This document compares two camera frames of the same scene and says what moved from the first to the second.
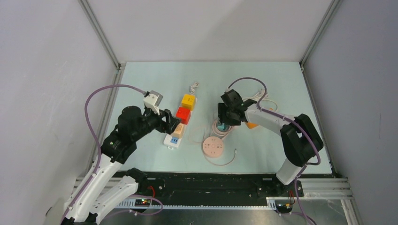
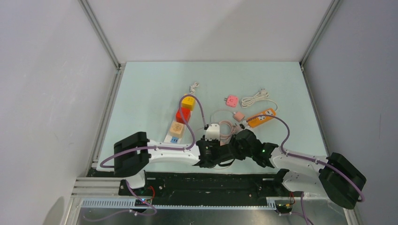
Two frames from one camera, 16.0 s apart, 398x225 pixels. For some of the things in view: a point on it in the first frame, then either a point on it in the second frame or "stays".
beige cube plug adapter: [179, 131] stays
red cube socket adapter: [183, 114] stays
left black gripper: [172, 122] -> [216, 143]
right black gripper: [221, 109] -> [240, 157]
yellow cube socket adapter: [188, 101] stays
